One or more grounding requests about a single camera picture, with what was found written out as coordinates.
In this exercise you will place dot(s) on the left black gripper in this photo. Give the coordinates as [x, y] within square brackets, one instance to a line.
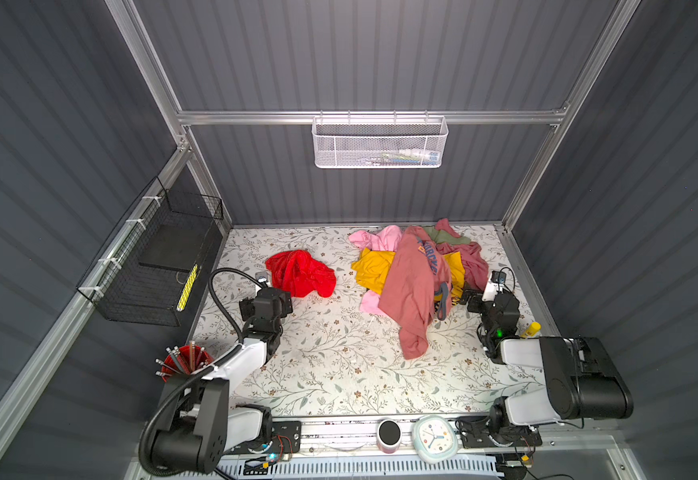
[247, 311]

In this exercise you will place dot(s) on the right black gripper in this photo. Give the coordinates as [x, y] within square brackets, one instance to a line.
[478, 301]

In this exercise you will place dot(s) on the red fleece cloth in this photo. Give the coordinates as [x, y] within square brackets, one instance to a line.
[298, 273]

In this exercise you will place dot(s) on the dusty rose shirt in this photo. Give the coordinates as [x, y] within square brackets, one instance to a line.
[417, 290]

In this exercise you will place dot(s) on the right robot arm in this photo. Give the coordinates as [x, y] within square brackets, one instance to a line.
[580, 379]

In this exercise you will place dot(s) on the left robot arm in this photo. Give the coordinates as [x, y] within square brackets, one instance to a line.
[195, 424]

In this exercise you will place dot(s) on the mauve purple cloth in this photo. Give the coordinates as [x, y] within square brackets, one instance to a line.
[475, 266]

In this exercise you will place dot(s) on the olive green cloth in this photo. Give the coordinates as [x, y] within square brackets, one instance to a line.
[444, 236]

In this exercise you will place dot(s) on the yellow cloth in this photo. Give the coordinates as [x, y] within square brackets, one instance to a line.
[372, 269]

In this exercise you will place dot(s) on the light pink cloth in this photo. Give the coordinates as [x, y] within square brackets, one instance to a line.
[387, 239]

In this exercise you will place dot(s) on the yellow bottle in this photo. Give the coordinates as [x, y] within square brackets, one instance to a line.
[533, 329]

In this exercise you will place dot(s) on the red cup with tools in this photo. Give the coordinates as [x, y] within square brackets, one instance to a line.
[183, 360]

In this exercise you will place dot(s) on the floral table mat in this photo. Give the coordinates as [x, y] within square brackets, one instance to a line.
[335, 359]

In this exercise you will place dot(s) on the white analog clock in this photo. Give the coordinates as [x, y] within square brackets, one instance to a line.
[434, 439]

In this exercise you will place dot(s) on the small round speaker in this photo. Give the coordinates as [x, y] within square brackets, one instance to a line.
[388, 436]

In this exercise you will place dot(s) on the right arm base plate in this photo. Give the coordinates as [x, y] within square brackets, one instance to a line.
[481, 432]

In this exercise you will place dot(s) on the black wire basket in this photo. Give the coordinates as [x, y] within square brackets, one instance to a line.
[156, 271]

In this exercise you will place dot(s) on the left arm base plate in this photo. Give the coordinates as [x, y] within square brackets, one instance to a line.
[282, 437]

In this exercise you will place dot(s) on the white perforated cable tray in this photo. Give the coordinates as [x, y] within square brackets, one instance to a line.
[461, 466]

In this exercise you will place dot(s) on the white wire mesh basket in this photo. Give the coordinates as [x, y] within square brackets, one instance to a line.
[379, 142]

